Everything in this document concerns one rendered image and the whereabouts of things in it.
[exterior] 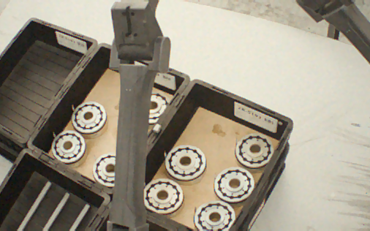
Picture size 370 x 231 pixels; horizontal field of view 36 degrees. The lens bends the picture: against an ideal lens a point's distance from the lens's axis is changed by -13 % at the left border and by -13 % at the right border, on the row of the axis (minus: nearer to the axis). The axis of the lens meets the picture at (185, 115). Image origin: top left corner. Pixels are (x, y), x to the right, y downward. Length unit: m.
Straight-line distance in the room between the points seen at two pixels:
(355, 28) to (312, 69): 1.00
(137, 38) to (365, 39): 0.44
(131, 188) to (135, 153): 0.07
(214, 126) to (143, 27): 0.63
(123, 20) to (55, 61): 0.79
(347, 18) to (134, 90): 0.44
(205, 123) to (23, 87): 0.58
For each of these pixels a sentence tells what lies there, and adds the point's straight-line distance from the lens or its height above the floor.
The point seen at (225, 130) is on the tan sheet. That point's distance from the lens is 1.74.
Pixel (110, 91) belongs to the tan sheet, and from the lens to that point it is 1.84.
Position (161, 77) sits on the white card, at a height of 0.89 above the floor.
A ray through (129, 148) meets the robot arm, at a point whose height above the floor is 1.27.
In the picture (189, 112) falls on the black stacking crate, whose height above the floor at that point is 0.85.
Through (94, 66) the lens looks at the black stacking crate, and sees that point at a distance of 1.83.
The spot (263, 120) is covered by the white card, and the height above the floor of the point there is 0.89.
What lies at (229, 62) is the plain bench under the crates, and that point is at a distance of 2.04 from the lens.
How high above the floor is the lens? 2.29
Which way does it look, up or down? 56 degrees down
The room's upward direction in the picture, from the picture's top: 5 degrees counter-clockwise
